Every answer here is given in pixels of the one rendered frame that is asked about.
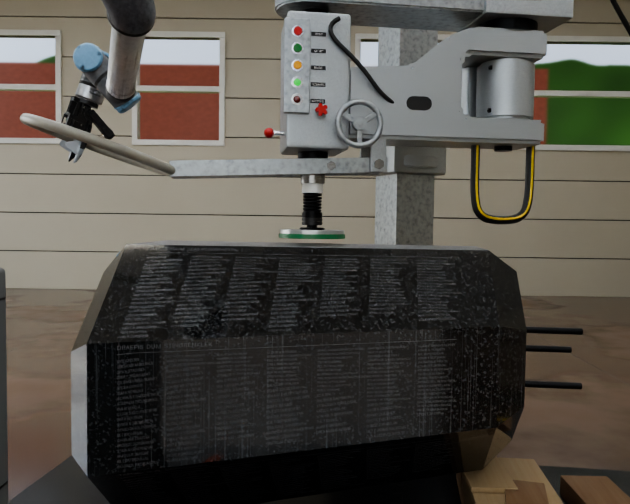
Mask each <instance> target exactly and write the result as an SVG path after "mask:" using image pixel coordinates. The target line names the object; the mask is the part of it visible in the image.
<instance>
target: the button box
mask: <svg viewBox="0 0 630 504"><path fill-rule="evenodd" d="M295 25H300V26H301V27H302V28H303V30H304V33H303V35H302V36H301V37H295V36H294V35H293V34H292V28H293V27H294V26H295ZM310 41H311V19H303V18H287V17H285V19H284V58H283V113H284V114H287V113H294V114H309V113H310ZM295 42H299V43H301V44H302V45H303V52H302V53H301V54H295V53H293V51H292V45H293V44H294V43H295ZM296 59H299V60H301V61H302V63H303V68H302V70H301V71H295V70H293V69H292V66H291V64H292V62H293V61H294V60H296ZM296 76H298V77H301V78H302V80H303V85H302V86H301V87H300V88H294V87H293V86H292V84H291V80H292V78H293V77H296ZM295 93H298V94H300V95H301V96H302V98H303V101H302V103H301V104H300V105H294V104H293V103H292V101H291V97H292V95H293V94H295Z"/></svg>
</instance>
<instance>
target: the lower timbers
mask: <svg viewBox="0 0 630 504"><path fill-rule="evenodd" d="M456 480H457V485H458V490H459V495H460V500H461V504H466V503H465V500H464V496H463V492H462V473H456ZM560 495H561V496H562V497H563V499H564V500H565V501H566V502H567V503H568V504H630V497H629V496H628V495H626V494H625V493H624V492H623V491H622V490H621V489H620V488H619V487H618V486H617V485H616V484H615V483H613V482H612V481H611V480H610V479H609V478H608V477H607V476H569V475H561V476H560Z"/></svg>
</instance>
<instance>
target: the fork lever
mask: <svg viewBox="0 0 630 504"><path fill-rule="evenodd" d="M169 164H170V165H172V166H174V167H175V173H174V174H173V175H170V177H171V178H173V179H209V178H258V177H301V174H325V176H357V175H379V173H382V172H370V157H359V158H296V159H234V160H171V161H169ZM374 167H375V168H377V169H381V168H383V167H384V161H383V160H381V159H378V160H376V161H374Z"/></svg>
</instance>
